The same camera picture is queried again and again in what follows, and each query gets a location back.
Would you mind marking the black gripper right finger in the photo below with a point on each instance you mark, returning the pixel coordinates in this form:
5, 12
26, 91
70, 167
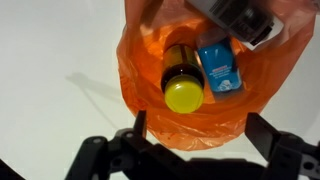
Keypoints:
286, 153

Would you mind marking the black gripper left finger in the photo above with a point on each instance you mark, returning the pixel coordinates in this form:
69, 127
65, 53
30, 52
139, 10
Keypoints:
110, 156

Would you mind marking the yellow-capped amber bottle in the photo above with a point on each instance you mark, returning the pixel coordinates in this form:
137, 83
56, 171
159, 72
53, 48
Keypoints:
183, 90

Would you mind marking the orange plastic bag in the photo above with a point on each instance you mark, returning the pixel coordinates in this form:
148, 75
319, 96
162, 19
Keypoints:
206, 130

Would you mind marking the white box with barcode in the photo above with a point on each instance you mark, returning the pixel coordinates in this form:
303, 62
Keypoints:
240, 16

